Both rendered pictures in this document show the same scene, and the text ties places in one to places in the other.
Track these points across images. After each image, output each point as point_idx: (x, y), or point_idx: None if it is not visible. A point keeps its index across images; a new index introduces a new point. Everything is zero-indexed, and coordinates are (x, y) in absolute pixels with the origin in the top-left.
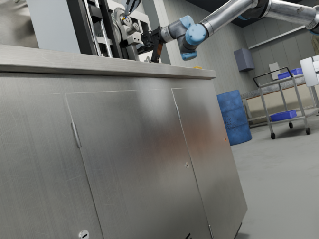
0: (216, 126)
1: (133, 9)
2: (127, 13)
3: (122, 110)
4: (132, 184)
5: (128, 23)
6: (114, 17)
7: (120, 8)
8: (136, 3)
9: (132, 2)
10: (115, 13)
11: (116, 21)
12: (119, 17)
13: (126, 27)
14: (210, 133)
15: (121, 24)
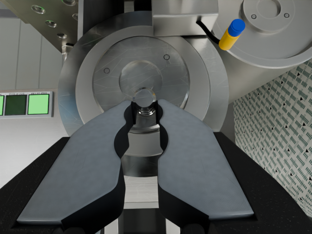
0: None
1: (106, 120)
2: (161, 99)
3: None
4: None
5: (136, 55)
6: (228, 91)
7: (146, 171)
8: (83, 170)
9: (168, 165)
10: (217, 119)
11: (221, 67)
12: (189, 98)
13: (200, 0)
14: None
15: (189, 53)
